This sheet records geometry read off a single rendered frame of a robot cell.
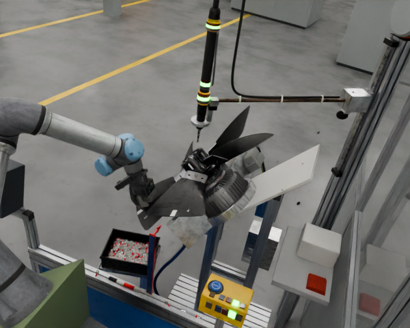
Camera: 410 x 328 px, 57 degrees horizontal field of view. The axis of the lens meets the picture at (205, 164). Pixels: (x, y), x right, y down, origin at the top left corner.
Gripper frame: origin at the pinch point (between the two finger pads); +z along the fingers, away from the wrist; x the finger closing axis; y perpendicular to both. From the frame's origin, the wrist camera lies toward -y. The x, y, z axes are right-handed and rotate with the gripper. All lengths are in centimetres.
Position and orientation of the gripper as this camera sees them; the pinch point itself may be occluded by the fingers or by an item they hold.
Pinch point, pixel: (142, 207)
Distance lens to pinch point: 169.3
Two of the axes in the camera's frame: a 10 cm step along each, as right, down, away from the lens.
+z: 1.6, 8.5, 5.0
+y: 9.2, 0.6, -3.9
